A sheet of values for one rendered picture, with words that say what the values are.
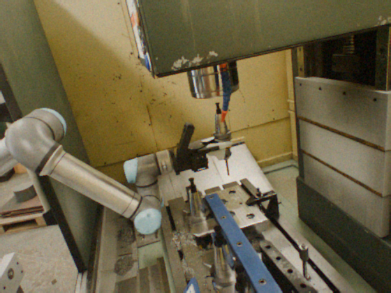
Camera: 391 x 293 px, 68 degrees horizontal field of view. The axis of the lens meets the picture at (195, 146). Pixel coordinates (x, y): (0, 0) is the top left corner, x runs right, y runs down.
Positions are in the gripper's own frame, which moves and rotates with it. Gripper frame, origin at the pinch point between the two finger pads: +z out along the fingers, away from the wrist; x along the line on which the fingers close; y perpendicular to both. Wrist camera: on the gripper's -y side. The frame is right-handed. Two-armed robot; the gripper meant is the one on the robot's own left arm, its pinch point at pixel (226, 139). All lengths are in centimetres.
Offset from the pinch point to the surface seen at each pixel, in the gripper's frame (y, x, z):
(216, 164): 52, -88, 15
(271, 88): 11, -101, 68
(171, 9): -40, 32, -16
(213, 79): -22.0, 7.5, -3.2
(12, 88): -30, -22, -65
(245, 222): 32.4, 4.3, 0.8
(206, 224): 9.6, 29.0, -17.2
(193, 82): -21.9, 3.4, -8.2
